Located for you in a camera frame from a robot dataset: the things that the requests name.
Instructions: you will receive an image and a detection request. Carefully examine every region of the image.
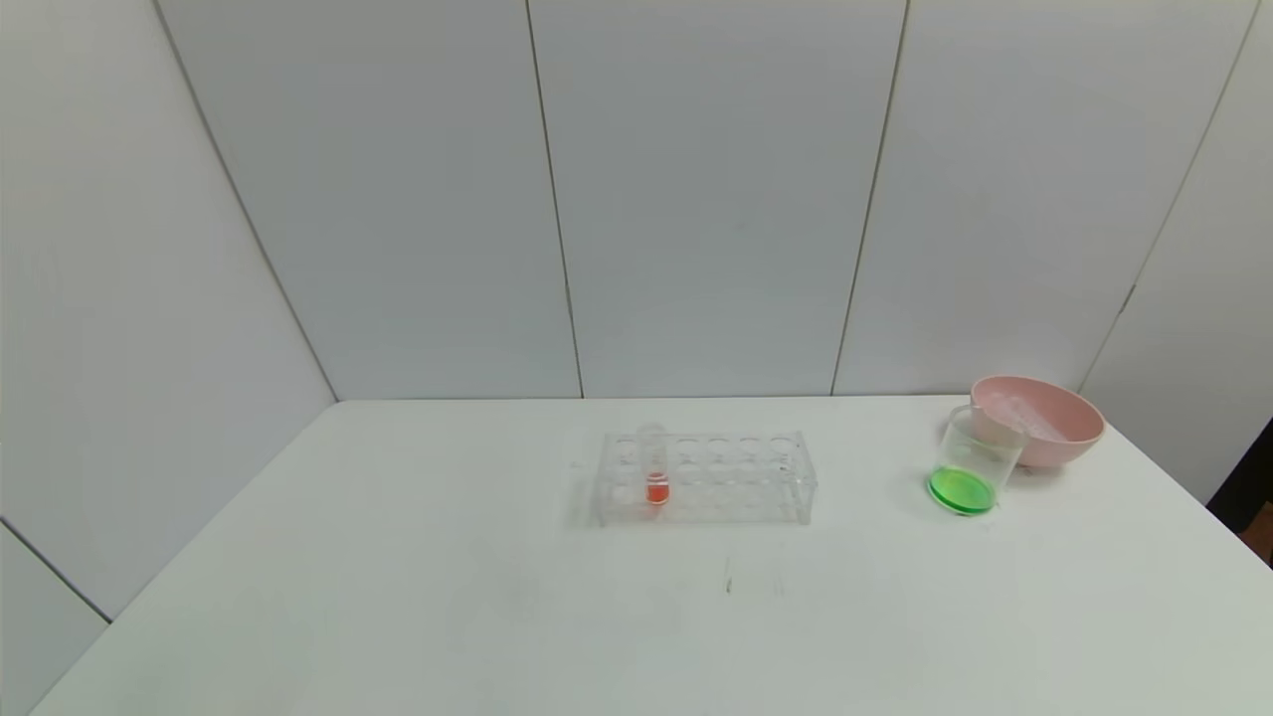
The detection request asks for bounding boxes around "test tube with yellow pigment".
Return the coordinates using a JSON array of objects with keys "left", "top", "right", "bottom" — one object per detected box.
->
[{"left": 985, "top": 394, "right": 1040, "bottom": 431}]

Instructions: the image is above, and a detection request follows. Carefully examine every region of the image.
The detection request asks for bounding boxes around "test tube with red pigment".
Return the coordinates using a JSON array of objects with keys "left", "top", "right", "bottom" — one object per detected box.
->
[{"left": 639, "top": 422, "right": 673, "bottom": 506}]

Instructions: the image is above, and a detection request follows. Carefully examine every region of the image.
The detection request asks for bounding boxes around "clear plastic test tube rack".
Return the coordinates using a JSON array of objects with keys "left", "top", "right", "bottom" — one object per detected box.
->
[{"left": 595, "top": 430, "right": 819, "bottom": 527}]

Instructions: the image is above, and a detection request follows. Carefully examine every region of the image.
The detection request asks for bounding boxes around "clear glass beaker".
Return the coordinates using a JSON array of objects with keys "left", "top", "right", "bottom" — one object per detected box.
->
[{"left": 927, "top": 404, "right": 1030, "bottom": 517}]

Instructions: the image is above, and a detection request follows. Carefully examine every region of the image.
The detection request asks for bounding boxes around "pink bowl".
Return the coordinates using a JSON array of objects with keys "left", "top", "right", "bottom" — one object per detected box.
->
[{"left": 971, "top": 375, "right": 1106, "bottom": 469}]

